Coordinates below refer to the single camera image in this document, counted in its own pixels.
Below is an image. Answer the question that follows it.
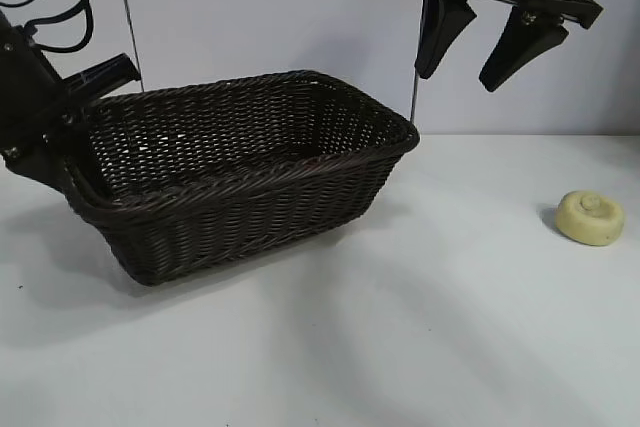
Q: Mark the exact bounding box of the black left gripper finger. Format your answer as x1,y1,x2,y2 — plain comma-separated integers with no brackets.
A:
2,139,71,199

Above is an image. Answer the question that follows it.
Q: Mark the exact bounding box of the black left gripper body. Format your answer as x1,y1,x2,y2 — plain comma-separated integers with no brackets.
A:
0,11,142,168

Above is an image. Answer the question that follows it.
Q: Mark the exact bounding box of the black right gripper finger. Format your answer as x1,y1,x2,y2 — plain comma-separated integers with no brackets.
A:
414,0,476,80
478,5,570,94

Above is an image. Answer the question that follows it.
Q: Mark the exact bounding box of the pale yellow egg yolk pastry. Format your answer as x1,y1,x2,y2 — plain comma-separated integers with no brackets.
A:
553,189,626,247

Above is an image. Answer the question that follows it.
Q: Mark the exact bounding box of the dark brown woven basket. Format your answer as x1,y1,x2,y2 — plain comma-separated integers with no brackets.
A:
64,69,420,287

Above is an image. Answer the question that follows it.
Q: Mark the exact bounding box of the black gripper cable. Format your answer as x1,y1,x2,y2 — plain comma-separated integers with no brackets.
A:
0,0,97,56

